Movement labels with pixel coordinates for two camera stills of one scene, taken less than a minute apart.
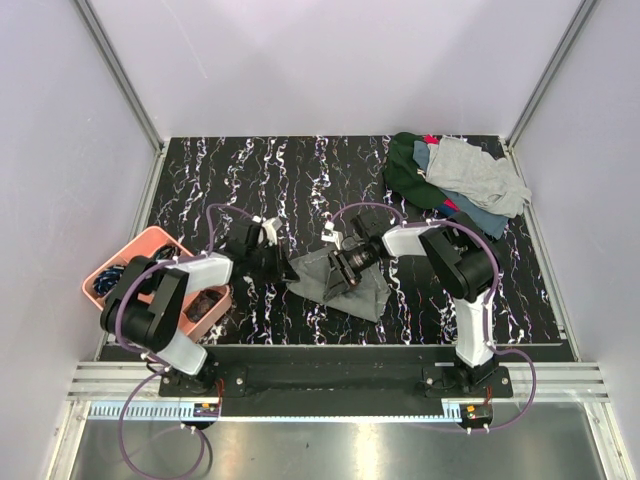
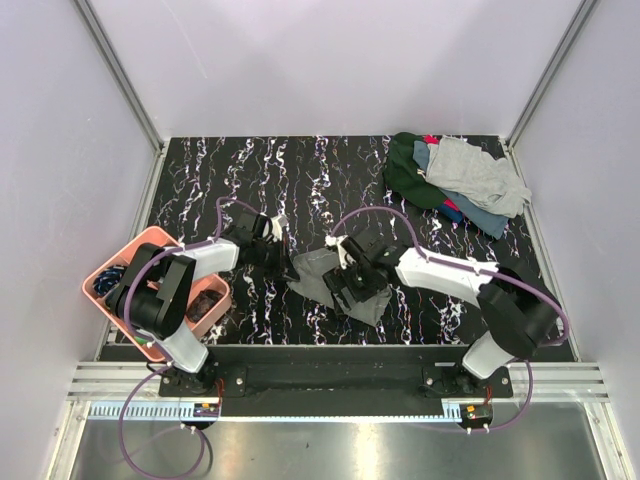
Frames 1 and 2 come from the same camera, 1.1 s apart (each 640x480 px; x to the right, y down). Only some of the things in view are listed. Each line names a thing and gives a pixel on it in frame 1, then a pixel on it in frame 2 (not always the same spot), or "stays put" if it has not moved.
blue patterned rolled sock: [107, 280] stays put
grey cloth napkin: [318, 276] stays put
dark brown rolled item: [202, 304] stays put
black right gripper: [340, 260] to [338, 278]
